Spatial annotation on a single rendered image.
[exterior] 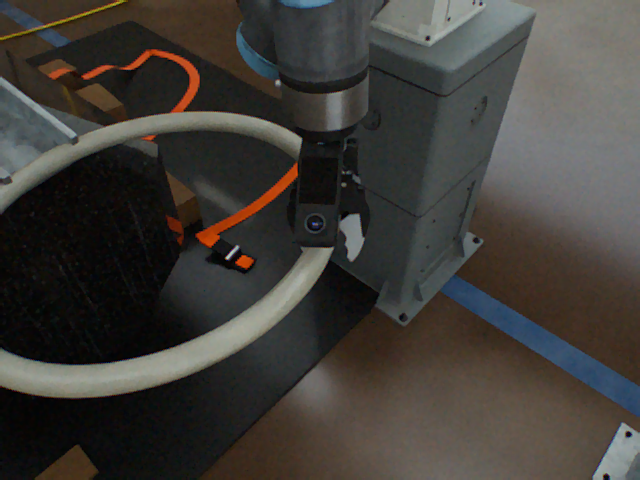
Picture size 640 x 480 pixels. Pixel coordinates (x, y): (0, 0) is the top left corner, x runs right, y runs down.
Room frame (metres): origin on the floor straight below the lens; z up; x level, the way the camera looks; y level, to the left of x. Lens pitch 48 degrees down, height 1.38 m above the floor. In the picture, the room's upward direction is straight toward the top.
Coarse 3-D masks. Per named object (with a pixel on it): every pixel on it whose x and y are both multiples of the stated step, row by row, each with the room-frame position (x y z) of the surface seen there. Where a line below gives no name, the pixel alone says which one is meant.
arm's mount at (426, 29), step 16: (400, 0) 1.12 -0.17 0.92; (416, 0) 1.10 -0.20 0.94; (432, 0) 1.07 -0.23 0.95; (448, 0) 1.11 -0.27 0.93; (464, 0) 1.16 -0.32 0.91; (384, 16) 1.15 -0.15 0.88; (400, 16) 1.12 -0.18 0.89; (416, 16) 1.09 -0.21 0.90; (432, 16) 1.07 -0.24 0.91; (448, 16) 1.11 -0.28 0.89; (464, 16) 1.18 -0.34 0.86; (400, 32) 1.11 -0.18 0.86; (416, 32) 1.09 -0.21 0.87; (432, 32) 1.09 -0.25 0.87; (448, 32) 1.12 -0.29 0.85
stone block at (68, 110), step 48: (0, 48) 1.42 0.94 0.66; (48, 96) 1.03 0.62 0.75; (144, 144) 1.03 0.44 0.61; (48, 192) 0.79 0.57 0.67; (96, 192) 0.86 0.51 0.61; (144, 192) 0.93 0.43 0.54; (0, 240) 0.71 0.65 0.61; (48, 240) 0.76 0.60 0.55; (96, 240) 0.82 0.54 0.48; (144, 240) 0.90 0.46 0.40; (0, 288) 0.67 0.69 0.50; (48, 288) 0.72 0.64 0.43; (96, 288) 0.79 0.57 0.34; (144, 288) 0.87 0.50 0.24; (0, 336) 0.63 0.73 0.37; (48, 336) 0.68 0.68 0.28; (96, 336) 0.75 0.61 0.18
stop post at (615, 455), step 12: (624, 432) 0.55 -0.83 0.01; (636, 432) 0.55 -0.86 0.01; (612, 444) 0.52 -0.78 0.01; (624, 444) 0.52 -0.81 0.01; (636, 444) 0.52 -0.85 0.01; (612, 456) 0.49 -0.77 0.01; (624, 456) 0.49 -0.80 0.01; (636, 456) 0.48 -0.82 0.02; (600, 468) 0.46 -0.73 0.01; (612, 468) 0.46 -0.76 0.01; (624, 468) 0.46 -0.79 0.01; (636, 468) 0.44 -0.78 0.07
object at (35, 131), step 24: (0, 96) 0.71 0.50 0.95; (24, 96) 0.68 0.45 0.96; (0, 120) 0.67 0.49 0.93; (24, 120) 0.68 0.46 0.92; (48, 120) 0.64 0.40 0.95; (0, 144) 0.62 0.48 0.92; (24, 144) 0.63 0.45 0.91; (48, 144) 0.64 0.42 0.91; (72, 144) 0.62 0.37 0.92; (0, 168) 0.54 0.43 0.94
